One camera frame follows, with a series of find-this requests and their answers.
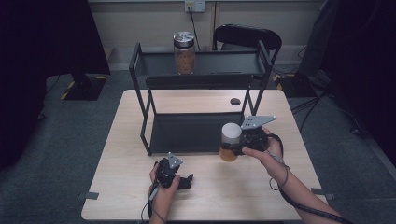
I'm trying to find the black metal shelf rack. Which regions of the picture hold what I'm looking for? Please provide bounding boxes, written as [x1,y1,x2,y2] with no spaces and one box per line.
[128,40,275,157]

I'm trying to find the silver lid spice jar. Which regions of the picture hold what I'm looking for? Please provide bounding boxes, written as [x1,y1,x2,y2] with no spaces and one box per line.
[173,31,197,76]

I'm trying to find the left hand-held gripper cable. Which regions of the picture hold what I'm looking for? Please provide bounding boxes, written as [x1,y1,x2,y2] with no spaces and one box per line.
[140,183,167,224]

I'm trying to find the white wall socket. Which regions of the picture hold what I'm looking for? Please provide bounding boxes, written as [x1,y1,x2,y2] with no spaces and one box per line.
[184,0,206,13]

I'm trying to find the black floor cables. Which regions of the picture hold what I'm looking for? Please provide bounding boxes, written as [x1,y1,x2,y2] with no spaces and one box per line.
[290,90,325,134]

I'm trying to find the black stand base yellow tape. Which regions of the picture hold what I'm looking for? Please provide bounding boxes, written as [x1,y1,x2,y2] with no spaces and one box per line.
[60,73,108,102]
[274,73,318,98]

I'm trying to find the grey tape strip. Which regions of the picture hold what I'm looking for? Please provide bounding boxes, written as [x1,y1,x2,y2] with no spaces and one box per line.
[311,187,335,201]
[77,191,100,201]

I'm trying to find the person's left hand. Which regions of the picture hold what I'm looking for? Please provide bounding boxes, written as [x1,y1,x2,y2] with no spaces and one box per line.
[148,162,181,207]

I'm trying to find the hand-held gripper cable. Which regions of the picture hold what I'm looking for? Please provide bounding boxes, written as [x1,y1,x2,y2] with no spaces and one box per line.
[264,132,356,224]
[140,183,167,224]

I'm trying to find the dark curtain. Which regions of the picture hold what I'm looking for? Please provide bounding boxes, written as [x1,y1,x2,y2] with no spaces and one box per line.
[320,0,396,166]
[0,0,111,172]

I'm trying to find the grey leaning stand panel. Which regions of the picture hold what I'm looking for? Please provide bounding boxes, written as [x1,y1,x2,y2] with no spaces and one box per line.
[297,0,339,78]

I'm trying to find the person's right hand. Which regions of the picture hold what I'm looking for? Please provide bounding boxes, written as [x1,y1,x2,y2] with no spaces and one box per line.
[242,127,289,185]

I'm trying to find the right hand-held gripper cable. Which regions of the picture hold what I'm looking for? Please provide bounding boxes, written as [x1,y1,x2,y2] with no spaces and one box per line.
[264,132,356,224]

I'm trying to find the black wall socket cable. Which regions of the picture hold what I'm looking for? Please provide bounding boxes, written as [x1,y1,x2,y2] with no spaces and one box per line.
[188,6,203,51]

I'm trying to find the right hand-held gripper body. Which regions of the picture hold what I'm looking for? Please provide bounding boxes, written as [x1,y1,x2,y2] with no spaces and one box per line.
[232,115,277,156]

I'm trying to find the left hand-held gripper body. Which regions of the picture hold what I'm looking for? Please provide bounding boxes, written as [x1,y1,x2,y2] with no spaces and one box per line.
[154,151,184,189]

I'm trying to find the white lid spice jar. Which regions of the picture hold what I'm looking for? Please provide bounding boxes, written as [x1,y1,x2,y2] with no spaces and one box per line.
[219,122,243,163]

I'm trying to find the black chair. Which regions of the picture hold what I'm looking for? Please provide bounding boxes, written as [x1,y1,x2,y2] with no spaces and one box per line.
[212,23,283,63]

